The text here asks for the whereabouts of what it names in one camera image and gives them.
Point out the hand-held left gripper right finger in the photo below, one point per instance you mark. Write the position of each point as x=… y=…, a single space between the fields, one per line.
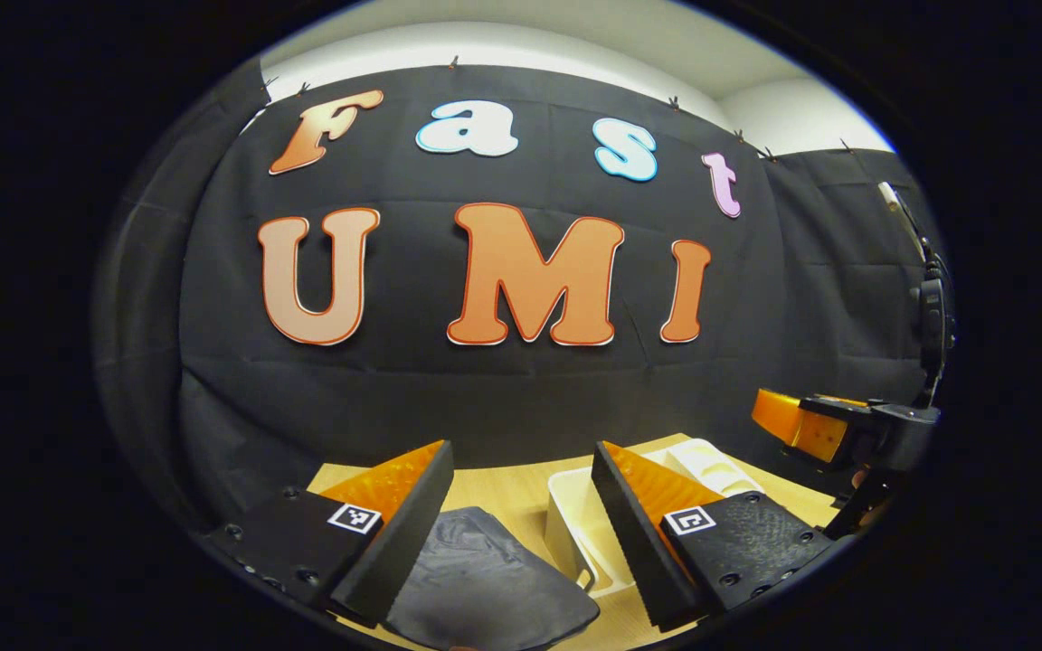
x=643 y=542

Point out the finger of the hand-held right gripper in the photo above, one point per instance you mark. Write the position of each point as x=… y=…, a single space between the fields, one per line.
x=792 y=420

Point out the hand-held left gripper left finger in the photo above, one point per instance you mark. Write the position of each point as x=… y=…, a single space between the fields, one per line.
x=394 y=542

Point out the white plastic bookshelf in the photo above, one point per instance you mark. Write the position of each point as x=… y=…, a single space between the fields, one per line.
x=575 y=515

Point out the grey schoolbag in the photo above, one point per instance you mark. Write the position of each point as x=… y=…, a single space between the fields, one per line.
x=485 y=588

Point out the black backdrop cloth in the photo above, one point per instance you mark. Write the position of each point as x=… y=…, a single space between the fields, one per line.
x=485 y=389

